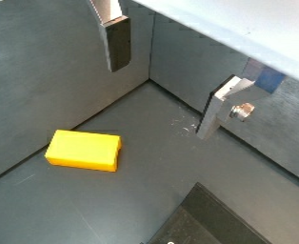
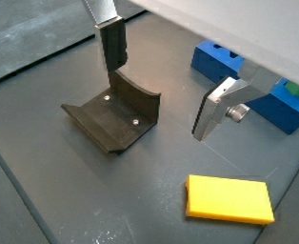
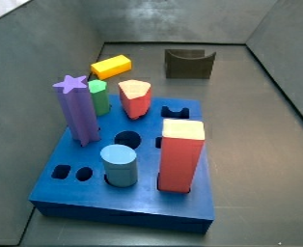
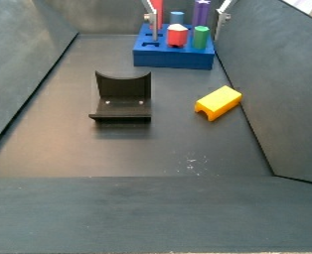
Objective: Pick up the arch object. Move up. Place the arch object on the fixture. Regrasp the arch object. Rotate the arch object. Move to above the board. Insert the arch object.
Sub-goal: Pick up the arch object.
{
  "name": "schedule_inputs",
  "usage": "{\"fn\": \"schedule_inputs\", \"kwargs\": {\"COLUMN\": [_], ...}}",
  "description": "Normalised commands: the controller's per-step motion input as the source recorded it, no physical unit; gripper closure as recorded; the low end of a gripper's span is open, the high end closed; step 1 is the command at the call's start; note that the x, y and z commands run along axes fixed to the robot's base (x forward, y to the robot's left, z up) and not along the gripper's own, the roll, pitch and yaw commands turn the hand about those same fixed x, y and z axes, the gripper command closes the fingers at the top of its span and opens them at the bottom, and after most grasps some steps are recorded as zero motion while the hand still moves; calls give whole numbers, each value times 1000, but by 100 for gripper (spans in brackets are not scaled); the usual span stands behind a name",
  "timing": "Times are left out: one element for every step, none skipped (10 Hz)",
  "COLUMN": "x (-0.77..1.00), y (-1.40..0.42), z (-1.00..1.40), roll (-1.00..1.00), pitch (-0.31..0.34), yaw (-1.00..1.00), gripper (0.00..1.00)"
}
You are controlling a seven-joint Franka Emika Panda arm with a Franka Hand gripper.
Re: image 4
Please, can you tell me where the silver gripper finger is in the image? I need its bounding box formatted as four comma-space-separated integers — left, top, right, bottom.
214, 0, 233, 40
142, 0, 158, 41

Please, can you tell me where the red rounded triangle block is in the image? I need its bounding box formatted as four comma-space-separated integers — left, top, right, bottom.
167, 24, 188, 48

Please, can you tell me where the purple star prism block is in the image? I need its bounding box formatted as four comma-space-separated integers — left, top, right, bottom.
192, 0, 211, 27

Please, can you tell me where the tall red rectangular block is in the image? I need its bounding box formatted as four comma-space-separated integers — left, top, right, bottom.
150, 0, 163, 30

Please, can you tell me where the light blue cylinder block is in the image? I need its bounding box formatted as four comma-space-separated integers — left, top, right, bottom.
170, 11, 184, 24

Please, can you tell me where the yellow arch block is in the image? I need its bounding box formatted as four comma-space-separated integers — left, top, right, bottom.
195, 85, 242, 121

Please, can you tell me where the blue shape sorter base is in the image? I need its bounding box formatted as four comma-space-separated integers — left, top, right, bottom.
132, 24, 215, 69

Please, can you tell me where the black curved fixture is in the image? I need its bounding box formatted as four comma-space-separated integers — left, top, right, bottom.
88, 72, 152, 121

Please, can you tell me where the green hexagonal prism block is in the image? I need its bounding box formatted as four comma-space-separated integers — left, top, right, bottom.
192, 26, 210, 50

